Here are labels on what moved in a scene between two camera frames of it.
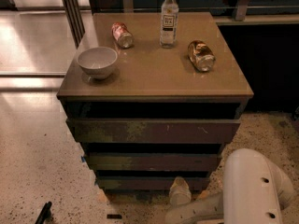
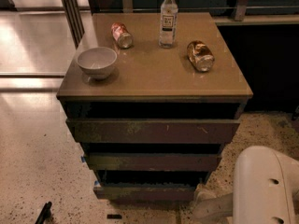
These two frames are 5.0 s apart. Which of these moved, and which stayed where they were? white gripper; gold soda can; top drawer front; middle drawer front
Moved: white gripper
Stayed: middle drawer front; top drawer front; gold soda can
